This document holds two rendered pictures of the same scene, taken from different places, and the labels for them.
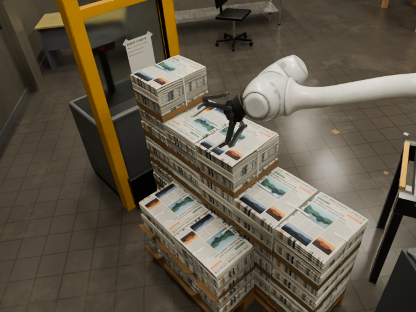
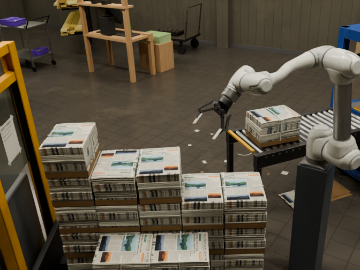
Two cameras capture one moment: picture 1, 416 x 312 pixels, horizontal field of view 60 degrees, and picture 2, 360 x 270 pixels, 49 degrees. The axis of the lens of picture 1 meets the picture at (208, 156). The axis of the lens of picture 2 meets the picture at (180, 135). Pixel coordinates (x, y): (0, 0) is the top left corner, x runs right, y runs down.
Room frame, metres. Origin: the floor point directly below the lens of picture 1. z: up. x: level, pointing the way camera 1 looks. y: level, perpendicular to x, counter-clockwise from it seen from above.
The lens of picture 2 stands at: (-0.10, 1.53, 2.44)
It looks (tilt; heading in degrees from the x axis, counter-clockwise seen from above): 26 degrees down; 311
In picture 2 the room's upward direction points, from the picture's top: 4 degrees counter-clockwise
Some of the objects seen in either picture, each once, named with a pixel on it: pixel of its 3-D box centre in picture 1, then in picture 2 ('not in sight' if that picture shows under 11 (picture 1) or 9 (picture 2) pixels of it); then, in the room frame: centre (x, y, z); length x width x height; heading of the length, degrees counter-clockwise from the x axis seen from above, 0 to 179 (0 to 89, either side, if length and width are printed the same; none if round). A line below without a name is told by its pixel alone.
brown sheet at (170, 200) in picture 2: (238, 166); (162, 185); (1.58, -0.17, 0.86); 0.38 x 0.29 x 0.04; 130
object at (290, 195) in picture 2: not in sight; (301, 197); (1.16, -1.73, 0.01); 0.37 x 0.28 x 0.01; 60
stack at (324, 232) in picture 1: (255, 228); (184, 233); (1.47, -0.26, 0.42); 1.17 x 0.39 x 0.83; 38
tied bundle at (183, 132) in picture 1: (204, 135); (119, 176); (1.81, 0.01, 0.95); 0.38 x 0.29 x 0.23; 128
